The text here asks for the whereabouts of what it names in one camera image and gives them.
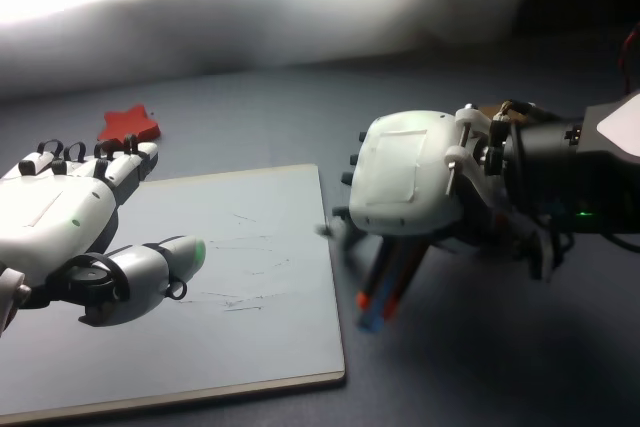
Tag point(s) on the tan cutting board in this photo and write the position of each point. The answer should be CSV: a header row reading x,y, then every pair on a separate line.
x,y
250,389

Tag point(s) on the tan wooden rectangular block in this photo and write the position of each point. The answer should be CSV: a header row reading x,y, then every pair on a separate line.
x,y
487,109

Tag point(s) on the grey table cloth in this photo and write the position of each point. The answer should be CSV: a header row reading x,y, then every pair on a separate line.
x,y
475,347

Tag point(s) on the white backdrop sheet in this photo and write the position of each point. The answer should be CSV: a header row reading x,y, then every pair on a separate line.
x,y
250,22

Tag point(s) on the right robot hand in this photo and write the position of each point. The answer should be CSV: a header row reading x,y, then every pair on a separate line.
x,y
400,167

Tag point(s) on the white paper sheet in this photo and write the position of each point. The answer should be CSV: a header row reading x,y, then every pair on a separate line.
x,y
250,337

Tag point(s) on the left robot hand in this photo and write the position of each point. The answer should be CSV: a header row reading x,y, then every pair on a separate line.
x,y
50,212

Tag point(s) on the red star block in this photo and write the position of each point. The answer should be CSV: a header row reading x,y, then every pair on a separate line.
x,y
127,122

